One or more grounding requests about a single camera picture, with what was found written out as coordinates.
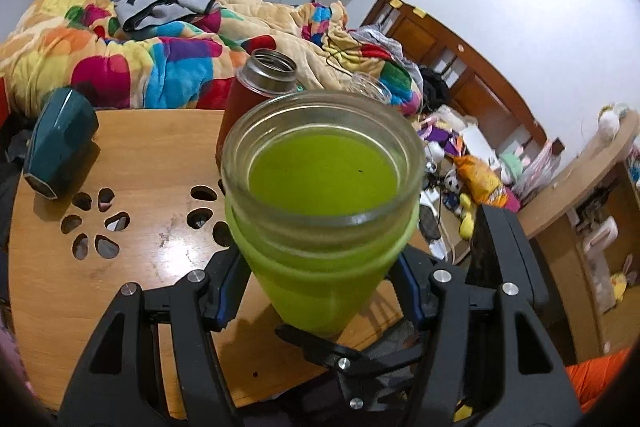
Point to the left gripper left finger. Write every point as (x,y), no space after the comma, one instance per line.
(118,379)

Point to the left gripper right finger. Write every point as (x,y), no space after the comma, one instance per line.
(483,347)

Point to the green bottle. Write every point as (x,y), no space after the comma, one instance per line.
(322,193)

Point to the dark teal cup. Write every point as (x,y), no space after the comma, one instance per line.
(59,142)

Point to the yellow duck toy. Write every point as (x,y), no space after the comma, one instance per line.
(466,213)

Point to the white power strip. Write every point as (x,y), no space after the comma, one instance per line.
(433,230)

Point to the wooden side shelf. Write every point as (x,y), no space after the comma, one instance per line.
(584,227)

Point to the orange snack bag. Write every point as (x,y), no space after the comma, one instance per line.
(484,185)

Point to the purple dressed doll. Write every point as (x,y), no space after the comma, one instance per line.
(439,143)

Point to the black clothing pile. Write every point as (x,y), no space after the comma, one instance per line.
(435,90)

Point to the wooden bed headboard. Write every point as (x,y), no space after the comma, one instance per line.
(476,88)

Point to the clear glass jar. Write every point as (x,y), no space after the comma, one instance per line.
(366,85)

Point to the red thermos bottle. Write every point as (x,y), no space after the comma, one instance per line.
(266,74)

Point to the colourful patchwork quilt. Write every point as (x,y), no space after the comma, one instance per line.
(80,44)

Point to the grey black garment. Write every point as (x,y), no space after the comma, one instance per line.
(138,15)

